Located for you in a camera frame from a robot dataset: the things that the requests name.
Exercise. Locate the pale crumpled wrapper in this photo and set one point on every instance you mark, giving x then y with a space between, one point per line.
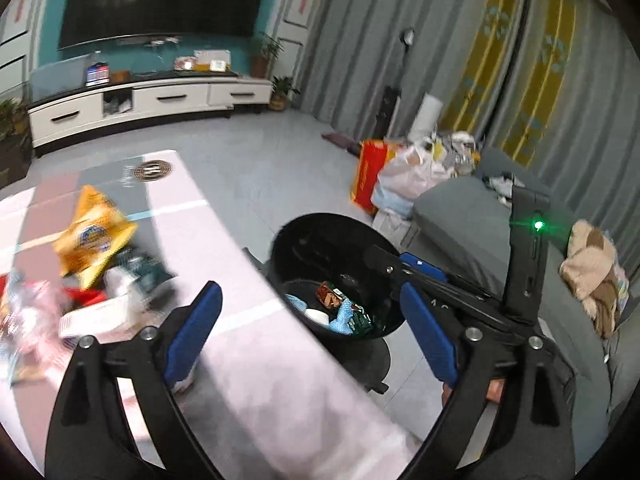
117 282

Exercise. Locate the black tower appliance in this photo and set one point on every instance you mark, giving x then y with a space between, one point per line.
387 110

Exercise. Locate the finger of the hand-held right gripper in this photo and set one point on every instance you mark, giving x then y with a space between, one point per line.
385 260
422 266

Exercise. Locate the red shopping bag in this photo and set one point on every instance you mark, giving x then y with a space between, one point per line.
367 172

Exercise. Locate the yellow patterned curtain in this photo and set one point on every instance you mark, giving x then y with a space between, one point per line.
500 50

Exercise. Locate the white plastic bag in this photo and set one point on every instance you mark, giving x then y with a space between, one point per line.
412 172

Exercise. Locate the black round trash bin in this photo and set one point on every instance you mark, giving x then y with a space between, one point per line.
320 240

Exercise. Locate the white television cabinet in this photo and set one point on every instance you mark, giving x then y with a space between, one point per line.
170 97

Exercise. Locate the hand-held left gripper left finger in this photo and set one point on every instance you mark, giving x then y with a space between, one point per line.
195 330

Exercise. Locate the white cylinder appliance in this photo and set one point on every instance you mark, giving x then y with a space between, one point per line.
426 112

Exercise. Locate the white cardboard box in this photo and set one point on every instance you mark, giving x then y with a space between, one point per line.
395 225

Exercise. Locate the clear pink plastic bag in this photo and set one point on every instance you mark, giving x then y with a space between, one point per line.
30 320

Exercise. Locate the small brown box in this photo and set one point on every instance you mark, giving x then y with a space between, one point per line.
121 77

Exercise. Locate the dark wooden display cabinet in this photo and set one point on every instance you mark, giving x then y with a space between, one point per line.
15 160

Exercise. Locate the black television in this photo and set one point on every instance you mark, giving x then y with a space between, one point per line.
165 0

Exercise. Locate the light blue plastic bag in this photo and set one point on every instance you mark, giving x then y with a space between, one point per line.
392 202

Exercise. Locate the red paper box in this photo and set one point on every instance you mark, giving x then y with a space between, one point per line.
85 296

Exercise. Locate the yellow snack packet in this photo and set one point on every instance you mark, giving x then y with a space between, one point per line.
92 232

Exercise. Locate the dark green snack packet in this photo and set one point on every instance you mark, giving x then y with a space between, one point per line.
145 267

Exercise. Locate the grey curtain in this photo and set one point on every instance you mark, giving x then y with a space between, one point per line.
390 25
600 110

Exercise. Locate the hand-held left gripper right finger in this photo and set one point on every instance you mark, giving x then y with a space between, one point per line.
430 335

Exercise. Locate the pile of clothes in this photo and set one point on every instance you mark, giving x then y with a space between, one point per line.
457 150

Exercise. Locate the leafy plant in green pot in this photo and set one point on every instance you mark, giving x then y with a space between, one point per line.
12 117

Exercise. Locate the brown red snack wrapper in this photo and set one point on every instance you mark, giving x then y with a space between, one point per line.
330 294

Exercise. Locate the small potted plant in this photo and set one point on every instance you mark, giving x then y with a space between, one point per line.
282 91

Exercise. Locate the grey sofa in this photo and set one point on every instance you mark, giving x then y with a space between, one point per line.
465 220

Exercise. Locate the white flat box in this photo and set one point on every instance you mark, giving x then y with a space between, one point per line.
212 55

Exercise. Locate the beige plush blanket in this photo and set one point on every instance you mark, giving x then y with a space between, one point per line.
592 265

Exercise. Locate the light blue wrapper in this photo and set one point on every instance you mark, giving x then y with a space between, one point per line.
342 317

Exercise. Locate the white carton box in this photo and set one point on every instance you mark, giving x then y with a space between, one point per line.
100 317

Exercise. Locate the green snack wrapper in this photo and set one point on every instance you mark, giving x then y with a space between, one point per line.
361 320

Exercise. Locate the crumpled clothes on sofa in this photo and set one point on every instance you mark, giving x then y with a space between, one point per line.
502 187

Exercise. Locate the pink flat packet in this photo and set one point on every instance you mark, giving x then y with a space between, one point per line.
185 64

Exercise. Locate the blue and red box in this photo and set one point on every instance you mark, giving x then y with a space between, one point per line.
97 74

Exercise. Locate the tall potted plant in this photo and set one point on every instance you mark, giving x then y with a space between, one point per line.
265 52

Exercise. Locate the glass aquarium tank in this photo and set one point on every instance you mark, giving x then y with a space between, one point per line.
57 80

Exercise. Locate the dark red floor mat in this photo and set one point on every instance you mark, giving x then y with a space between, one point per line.
342 141

